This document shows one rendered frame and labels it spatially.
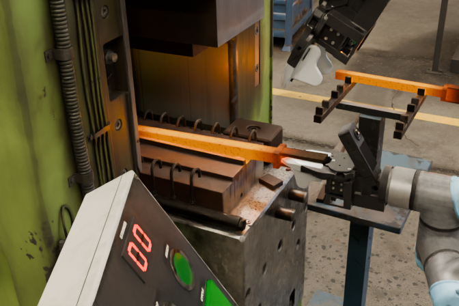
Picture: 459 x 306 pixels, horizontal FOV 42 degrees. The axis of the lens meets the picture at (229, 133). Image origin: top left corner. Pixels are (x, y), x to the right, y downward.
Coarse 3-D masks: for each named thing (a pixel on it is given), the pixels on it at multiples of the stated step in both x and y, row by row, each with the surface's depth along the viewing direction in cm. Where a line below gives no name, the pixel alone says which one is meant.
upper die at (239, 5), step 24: (144, 0) 103; (168, 0) 101; (192, 0) 99; (216, 0) 97; (240, 0) 105; (144, 24) 105; (168, 24) 103; (192, 24) 101; (216, 24) 99; (240, 24) 107
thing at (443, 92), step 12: (336, 72) 177; (348, 72) 177; (360, 72) 176; (372, 84) 173; (384, 84) 171; (396, 84) 169; (408, 84) 168; (420, 84) 168; (444, 96) 163; (456, 96) 163
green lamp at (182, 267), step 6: (174, 258) 76; (180, 258) 78; (180, 264) 77; (186, 264) 79; (180, 270) 76; (186, 270) 78; (180, 276) 75; (186, 276) 77; (192, 276) 79; (186, 282) 76
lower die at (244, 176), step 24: (144, 120) 140; (144, 144) 130; (168, 144) 128; (144, 168) 123; (168, 168) 123; (192, 168) 120; (216, 168) 120; (240, 168) 120; (168, 192) 120; (216, 192) 114; (240, 192) 122
